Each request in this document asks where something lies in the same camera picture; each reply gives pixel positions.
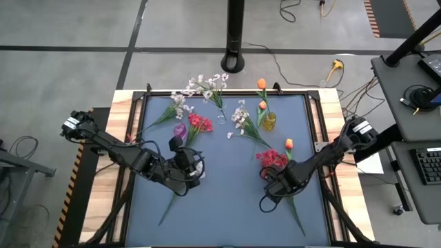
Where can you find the black mat orange stripes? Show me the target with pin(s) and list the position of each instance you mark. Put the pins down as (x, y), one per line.
(389, 17)

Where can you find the white paper sheet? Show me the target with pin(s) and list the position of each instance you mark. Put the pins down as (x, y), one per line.
(373, 167)

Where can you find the black mat yellow stripes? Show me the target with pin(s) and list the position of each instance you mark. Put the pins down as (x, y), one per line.
(74, 220)

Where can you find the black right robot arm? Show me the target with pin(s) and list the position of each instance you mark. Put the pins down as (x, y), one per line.
(327, 153)

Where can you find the blue table mat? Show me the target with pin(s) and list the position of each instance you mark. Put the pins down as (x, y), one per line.
(227, 206)

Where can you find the black keyboard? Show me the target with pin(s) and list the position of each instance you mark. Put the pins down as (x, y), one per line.
(429, 167)

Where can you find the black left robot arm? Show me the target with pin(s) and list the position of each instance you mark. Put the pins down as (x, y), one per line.
(110, 144)

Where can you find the black desk beam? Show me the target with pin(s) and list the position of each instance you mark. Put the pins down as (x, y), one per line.
(386, 139)

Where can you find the black caster wheel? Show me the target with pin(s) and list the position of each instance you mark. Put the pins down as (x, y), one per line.
(398, 210)

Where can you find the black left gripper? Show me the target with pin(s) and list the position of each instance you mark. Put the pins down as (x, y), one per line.
(182, 160)

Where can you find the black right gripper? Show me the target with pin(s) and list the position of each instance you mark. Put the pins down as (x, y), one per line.
(279, 187)

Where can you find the white artificial flower bunch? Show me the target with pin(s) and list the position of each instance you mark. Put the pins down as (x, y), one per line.
(207, 93)
(201, 174)
(178, 100)
(253, 131)

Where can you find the black round stand base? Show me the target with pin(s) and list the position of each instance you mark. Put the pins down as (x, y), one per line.
(422, 98)

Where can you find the black diagonal pole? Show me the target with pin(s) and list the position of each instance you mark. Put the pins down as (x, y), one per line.
(413, 38)

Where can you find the red artificial flower bunch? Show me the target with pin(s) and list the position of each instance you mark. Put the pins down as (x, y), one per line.
(272, 158)
(196, 121)

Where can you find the black stand pole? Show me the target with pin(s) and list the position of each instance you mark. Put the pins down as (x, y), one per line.
(235, 27)

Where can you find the gray desk top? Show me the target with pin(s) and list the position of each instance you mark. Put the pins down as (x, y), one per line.
(396, 103)

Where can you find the clear glass vase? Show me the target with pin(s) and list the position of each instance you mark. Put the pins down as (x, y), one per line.
(221, 120)

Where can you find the purple glass vase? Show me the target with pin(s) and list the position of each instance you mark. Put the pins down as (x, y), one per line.
(180, 131)

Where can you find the gray mounting plate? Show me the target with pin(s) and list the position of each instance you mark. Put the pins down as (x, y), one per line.
(320, 146)

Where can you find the yellow glass vase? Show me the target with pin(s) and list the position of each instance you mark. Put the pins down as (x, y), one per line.
(269, 123)

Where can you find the gray keyboard shelf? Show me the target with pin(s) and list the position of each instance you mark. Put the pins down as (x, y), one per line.
(410, 193)

